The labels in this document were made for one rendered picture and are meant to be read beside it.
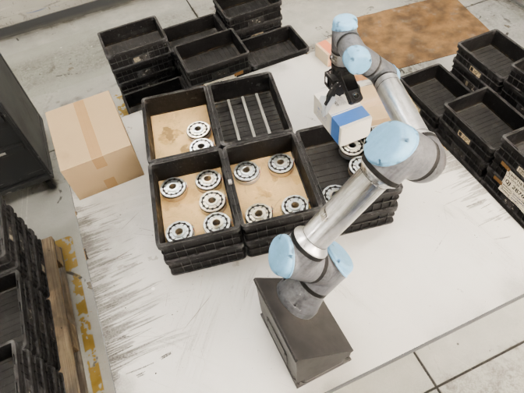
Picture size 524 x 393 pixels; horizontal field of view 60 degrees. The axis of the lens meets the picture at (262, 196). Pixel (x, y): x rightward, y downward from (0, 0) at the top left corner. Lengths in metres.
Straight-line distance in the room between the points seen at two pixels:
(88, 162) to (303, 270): 1.10
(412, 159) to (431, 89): 2.05
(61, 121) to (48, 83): 1.91
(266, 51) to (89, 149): 1.58
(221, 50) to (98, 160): 1.37
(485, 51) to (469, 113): 0.59
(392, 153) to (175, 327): 1.02
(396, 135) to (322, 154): 0.85
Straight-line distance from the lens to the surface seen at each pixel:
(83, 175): 2.06
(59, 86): 4.07
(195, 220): 1.76
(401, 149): 1.08
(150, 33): 3.39
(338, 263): 1.33
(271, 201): 1.77
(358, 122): 1.60
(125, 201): 2.08
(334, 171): 1.86
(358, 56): 1.37
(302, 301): 1.41
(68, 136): 2.16
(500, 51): 3.37
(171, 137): 2.08
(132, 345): 1.75
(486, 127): 2.82
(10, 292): 2.47
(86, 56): 4.29
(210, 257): 1.74
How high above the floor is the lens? 2.26
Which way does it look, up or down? 53 degrees down
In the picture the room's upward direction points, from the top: 8 degrees counter-clockwise
